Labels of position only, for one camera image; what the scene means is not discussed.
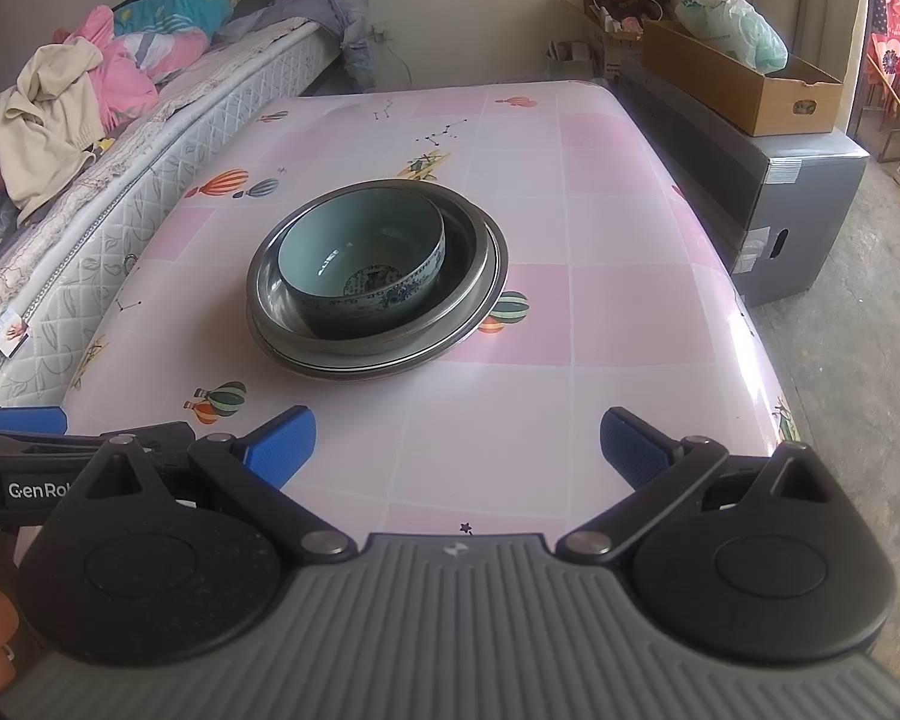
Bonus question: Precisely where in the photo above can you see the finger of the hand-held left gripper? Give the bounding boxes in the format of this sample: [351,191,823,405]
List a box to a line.
[0,405,106,462]

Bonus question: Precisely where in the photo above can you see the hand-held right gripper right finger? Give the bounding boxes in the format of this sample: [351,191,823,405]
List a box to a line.
[555,405,841,563]

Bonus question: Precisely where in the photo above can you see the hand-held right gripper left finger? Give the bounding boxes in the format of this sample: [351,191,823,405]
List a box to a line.
[45,405,357,563]

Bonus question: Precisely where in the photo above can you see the teal ceramic bowl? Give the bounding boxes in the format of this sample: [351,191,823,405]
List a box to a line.
[277,188,448,338]

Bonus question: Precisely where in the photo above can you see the large steel bowl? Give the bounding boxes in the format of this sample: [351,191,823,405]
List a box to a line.
[246,181,510,383]

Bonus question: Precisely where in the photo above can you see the small steel bowl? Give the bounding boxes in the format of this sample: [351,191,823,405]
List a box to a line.
[245,180,490,359]

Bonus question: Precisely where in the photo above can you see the mattress label tag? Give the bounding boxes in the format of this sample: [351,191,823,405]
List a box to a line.
[0,313,32,359]

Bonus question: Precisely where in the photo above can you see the pink balloon print table cover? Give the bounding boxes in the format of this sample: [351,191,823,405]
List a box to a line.
[64,79,803,541]

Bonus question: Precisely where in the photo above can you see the grey quilted mattress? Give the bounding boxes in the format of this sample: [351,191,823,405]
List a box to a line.
[0,19,346,406]

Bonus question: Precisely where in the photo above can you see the large grey carton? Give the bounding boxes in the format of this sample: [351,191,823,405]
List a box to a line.
[613,52,871,308]

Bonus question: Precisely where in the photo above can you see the beige garment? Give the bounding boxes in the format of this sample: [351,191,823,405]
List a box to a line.
[0,37,107,226]

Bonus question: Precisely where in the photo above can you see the long shallow cardboard box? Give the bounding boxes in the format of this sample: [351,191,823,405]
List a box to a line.
[640,19,846,137]

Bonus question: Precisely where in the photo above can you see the pink duvet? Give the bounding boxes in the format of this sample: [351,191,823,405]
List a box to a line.
[0,0,233,256]

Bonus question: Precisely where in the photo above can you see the green paper bag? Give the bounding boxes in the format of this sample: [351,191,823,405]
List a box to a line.
[546,37,595,81]

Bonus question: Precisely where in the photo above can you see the pale green plastic bag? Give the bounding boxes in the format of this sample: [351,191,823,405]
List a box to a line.
[673,0,790,77]

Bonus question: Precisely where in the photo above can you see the open cardboard box with clutter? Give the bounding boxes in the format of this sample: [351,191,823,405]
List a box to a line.
[580,0,674,81]

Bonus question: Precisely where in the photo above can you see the wooden stick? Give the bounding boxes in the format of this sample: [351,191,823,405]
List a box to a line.
[866,52,900,162]

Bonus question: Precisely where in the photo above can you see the grey purple blanket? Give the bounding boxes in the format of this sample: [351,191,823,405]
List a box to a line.
[217,0,382,95]

